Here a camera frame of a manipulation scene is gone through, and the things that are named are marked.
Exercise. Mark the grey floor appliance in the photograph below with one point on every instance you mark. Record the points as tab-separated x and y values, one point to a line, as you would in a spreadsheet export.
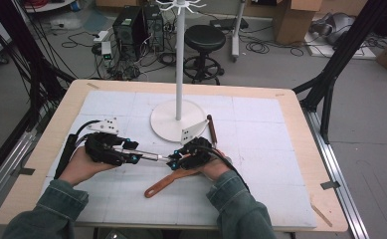
337	28

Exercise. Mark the white box green display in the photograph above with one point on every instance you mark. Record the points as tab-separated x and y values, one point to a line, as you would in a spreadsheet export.
106	49

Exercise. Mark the white grid mat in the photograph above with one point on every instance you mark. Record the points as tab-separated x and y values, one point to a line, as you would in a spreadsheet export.
114	103

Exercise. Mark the flat black device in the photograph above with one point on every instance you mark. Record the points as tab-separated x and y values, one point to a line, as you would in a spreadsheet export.
229	23

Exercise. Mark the person's left hand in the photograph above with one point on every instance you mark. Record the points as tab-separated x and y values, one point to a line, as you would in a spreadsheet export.
78	167

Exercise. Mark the aluminium rail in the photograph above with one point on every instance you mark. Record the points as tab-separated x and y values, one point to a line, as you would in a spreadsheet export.
7	169
350	215

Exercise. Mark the person's right hand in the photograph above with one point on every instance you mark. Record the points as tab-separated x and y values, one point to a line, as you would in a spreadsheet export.
217	169

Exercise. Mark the slim black computer tower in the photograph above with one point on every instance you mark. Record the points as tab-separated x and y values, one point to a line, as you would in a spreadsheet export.
154	30

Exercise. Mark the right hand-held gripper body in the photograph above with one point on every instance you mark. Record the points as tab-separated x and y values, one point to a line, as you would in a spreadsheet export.
194	162

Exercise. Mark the metal spatula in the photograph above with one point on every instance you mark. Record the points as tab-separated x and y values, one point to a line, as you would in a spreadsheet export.
148	155

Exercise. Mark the white power strip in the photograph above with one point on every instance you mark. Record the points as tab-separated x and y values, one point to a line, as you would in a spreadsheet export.
100	36

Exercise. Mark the wooden rice paddle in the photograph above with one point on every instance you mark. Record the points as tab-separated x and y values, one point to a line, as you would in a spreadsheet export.
162	186

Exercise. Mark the black tape strip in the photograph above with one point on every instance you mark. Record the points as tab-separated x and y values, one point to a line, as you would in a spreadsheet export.
330	185
27	171

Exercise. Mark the large open cardboard box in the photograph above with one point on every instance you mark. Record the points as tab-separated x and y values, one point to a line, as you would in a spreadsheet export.
293	23

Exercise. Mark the white floor stand pole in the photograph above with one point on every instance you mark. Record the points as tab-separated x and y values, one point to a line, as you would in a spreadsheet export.
235	40

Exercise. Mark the white round table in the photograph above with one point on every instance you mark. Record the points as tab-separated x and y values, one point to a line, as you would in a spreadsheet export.
48	7

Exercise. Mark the black round stool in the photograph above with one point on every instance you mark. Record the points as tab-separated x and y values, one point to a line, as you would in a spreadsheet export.
205	38

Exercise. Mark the large black computer tower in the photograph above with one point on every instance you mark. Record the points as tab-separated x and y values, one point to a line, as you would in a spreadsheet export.
128	33

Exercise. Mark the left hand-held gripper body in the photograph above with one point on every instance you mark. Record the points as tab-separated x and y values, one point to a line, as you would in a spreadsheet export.
99	149

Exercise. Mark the white utensil rack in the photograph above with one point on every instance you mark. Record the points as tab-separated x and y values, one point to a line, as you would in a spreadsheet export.
179	49

